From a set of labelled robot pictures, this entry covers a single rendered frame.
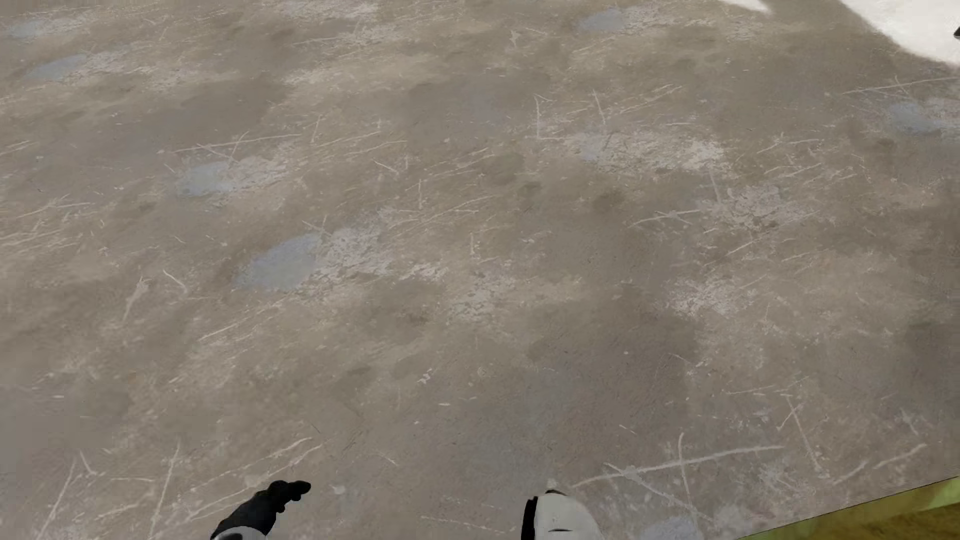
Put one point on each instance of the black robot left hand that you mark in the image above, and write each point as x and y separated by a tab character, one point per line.
259	510

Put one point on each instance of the white floor mat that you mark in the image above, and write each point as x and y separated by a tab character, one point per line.
911	22

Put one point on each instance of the yellow green floor mat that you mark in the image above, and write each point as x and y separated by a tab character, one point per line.
892	517

